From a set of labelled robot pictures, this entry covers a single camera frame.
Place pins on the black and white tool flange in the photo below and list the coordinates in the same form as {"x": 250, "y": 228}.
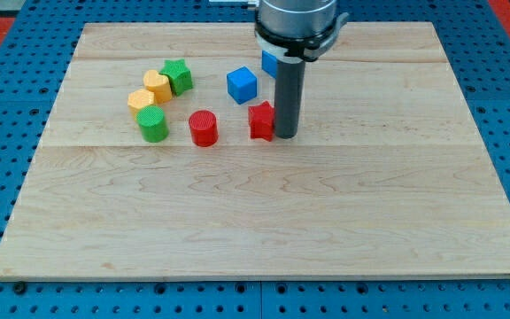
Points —
{"x": 307, "y": 49}

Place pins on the red star block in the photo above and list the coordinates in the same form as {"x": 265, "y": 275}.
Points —
{"x": 261, "y": 121}

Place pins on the blue triangle block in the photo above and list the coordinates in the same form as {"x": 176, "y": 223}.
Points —
{"x": 269, "y": 63}

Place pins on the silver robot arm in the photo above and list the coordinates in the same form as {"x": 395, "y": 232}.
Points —
{"x": 295, "y": 32}

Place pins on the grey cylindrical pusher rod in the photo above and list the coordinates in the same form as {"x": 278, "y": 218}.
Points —
{"x": 288, "y": 89}

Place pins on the yellow hexagon block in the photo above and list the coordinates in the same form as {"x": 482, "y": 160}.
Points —
{"x": 139, "y": 99}

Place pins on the green cylinder block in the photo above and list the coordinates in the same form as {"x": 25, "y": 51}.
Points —
{"x": 152, "y": 124}

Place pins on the wooden board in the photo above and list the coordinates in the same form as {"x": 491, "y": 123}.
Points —
{"x": 387, "y": 178}

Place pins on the green star block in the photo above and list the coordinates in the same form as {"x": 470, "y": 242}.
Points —
{"x": 179, "y": 75}

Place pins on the yellow heart block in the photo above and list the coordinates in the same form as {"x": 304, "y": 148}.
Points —
{"x": 159, "y": 85}

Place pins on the blue cube block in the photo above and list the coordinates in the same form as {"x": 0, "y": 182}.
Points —
{"x": 242, "y": 85}

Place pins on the red cylinder block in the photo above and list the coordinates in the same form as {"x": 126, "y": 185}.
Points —
{"x": 203, "y": 128}

